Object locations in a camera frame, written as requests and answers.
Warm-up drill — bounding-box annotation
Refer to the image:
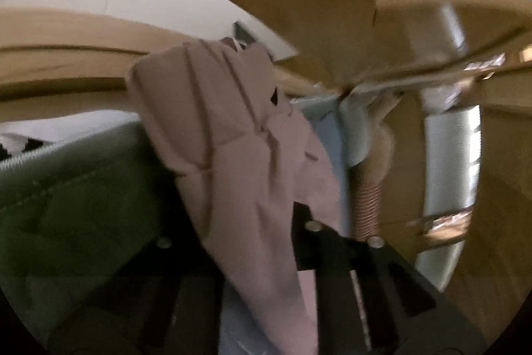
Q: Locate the blue plaid bed sheet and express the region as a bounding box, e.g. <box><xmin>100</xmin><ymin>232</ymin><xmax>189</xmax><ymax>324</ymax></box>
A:
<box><xmin>0</xmin><ymin>97</ymin><xmax>354</xmax><ymax>355</ymax></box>

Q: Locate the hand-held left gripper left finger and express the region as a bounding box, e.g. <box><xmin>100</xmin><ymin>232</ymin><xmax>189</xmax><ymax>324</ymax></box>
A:
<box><xmin>54</xmin><ymin>236</ymin><xmax>227</xmax><ymax>355</ymax></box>

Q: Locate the wooden headboard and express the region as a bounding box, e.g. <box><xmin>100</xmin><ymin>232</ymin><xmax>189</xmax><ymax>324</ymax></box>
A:
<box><xmin>0</xmin><ymin>7</ymin><xmax>192</xmax><ymax>112</ymax></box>

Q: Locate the beige plush dog striped shirt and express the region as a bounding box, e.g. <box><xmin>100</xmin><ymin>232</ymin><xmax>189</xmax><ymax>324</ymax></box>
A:
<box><xmin>351</xmin><ymin>93</ymin><xmax>397</xmax><ymax>241</ymax></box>

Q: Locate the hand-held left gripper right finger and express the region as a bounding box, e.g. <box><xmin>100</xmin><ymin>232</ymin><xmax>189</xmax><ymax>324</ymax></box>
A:
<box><xmin>291</xmin><ymin>202</ymin><xmax>438</xmax><ymax>355</ymax></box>

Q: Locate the wide frosted window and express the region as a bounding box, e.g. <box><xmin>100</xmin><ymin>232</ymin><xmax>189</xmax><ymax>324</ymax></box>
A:
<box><xmin>422</xmin><ymin>104</ymin><xmax>483</xmax><ymax>216</ymax></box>

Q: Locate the pink garment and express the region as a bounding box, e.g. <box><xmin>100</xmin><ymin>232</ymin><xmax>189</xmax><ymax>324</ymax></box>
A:
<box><xmin>131</xmin><ymin>38</ymin><xmax>352</xmax><ymax>355</ymax></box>

